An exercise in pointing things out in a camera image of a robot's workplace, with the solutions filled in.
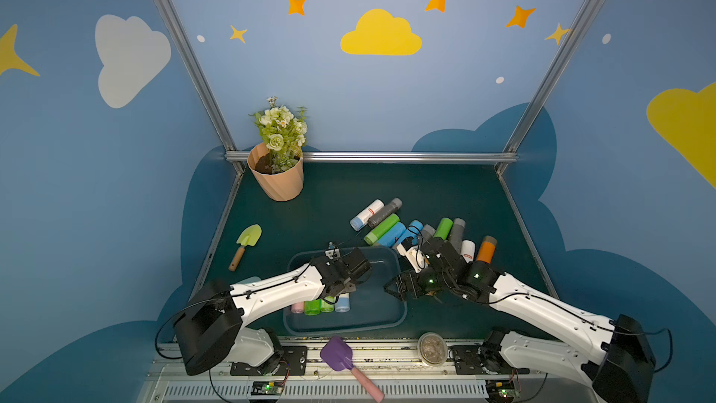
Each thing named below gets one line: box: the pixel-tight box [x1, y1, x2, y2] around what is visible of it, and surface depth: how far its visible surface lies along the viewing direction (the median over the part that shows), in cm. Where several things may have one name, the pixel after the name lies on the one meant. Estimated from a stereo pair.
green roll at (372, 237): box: [363, 213, 400, 247], surface depth 100 cm
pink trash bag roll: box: [290, 302, 305, 315], surface depth 82 cm
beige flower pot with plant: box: [247, 96, 308, 202], surface depth 99 cm
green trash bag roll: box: [303, 298, 322, 317], surface depth 82 cm
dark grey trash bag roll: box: [367, 197, 403, 228], surface depth 106 cm
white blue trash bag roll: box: [334, 291, 351, 313], surface depth 82 cm
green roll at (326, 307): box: [320, 295, 336, 313], surface depth 82 cm
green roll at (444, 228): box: [433, 217, 455, 240], surface depth 102 cm
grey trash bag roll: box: [419, 223, 437, 240], surface depth 100 cm
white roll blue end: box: [460, 239, 476, 264], surface depth 95 cm
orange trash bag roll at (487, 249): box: [476, 235, 498, 265], surface depth 97 cm
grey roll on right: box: [448, 217, 467, 254], surface depth 101 cm
